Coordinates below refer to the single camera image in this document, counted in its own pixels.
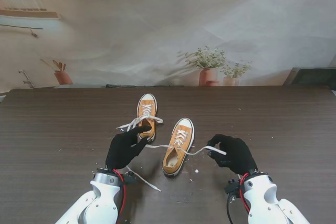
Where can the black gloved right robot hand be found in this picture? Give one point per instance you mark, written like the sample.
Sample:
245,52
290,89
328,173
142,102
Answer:
239,155

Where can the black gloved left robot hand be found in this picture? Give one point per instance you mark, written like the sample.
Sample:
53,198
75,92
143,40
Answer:
123,150

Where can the black left wrist box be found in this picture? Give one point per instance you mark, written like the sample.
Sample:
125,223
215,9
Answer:
130,177

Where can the black wrist box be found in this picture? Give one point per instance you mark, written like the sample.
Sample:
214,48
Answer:
232,188
130,177

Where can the black right wrist box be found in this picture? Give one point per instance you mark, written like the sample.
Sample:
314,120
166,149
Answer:
232,188

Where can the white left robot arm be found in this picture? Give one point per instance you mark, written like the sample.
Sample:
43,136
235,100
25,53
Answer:
99,203

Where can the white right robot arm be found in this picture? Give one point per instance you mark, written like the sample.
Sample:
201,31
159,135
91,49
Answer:
267,200

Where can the printed kitchen backdrop cloth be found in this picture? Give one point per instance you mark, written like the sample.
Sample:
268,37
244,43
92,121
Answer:
157,24

